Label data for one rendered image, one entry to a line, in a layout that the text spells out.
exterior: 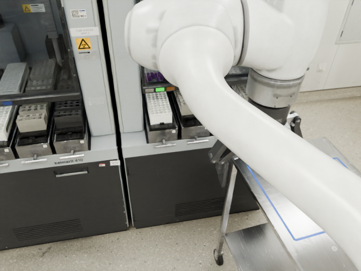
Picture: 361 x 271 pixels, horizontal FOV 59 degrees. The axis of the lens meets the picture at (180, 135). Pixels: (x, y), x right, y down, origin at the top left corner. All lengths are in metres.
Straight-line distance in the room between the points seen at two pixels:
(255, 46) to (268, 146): 0.19
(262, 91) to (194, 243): 1.55
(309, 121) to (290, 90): 2.51
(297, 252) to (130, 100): 0.88
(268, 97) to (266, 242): 1.27
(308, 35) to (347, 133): 2.59
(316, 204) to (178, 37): 0.25
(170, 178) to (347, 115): 2.05
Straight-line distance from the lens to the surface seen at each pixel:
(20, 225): 1.90
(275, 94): 0.54
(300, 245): 1.11
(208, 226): 2.08
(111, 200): 1.74
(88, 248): 2.05
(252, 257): 1.68
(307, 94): 3.31
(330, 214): 0.32
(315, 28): 0.50
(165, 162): 1.57
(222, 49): 0.43
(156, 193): 1.73
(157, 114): 1.43
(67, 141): 1.45
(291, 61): 0.51
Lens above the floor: 1.71
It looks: 40 degrees down
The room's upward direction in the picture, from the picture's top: 1 degrees clockwise
